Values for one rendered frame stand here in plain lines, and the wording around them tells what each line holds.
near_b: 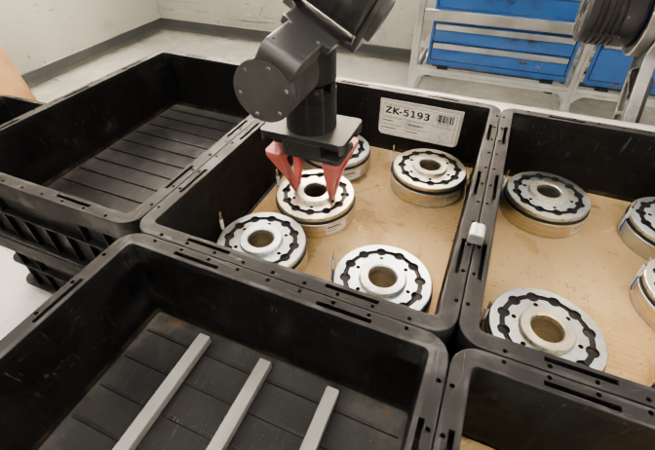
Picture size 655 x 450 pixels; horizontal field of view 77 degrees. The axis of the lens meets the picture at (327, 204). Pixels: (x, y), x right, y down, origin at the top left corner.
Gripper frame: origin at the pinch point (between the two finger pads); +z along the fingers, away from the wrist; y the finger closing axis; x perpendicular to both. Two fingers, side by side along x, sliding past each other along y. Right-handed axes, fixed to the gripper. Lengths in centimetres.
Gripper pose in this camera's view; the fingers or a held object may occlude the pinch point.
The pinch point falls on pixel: (314, 187)
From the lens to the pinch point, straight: 52.6
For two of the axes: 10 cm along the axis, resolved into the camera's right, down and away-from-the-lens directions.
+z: 0.2, 7.7, 6.4
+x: 3.9, -5.9, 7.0
